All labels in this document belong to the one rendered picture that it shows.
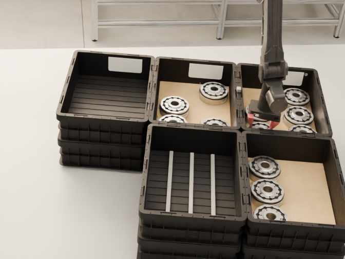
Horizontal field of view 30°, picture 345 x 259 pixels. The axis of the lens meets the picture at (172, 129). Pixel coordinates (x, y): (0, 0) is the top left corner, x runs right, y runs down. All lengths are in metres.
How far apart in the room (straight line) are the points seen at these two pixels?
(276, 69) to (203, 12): 2.68
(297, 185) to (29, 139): 0.96
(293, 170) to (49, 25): 2.66
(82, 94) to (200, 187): 0.61
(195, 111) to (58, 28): 2.24
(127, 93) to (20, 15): 2.30
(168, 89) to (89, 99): 0.30
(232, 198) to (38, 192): 0.64
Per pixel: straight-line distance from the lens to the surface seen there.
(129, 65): 2.41
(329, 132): 2.15
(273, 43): 1.99
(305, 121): 2.29
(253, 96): 2.41
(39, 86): 2.63
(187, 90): 2.40
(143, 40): 4.28
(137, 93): 2.37
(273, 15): 1.95
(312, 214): 2.00
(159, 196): 1.96
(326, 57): 2.99
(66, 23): 4.45
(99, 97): 2.34
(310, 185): 2.09
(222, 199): 1.98
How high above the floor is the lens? 2.21
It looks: 39 degrees down
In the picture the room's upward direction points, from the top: 5 degrees clockwise
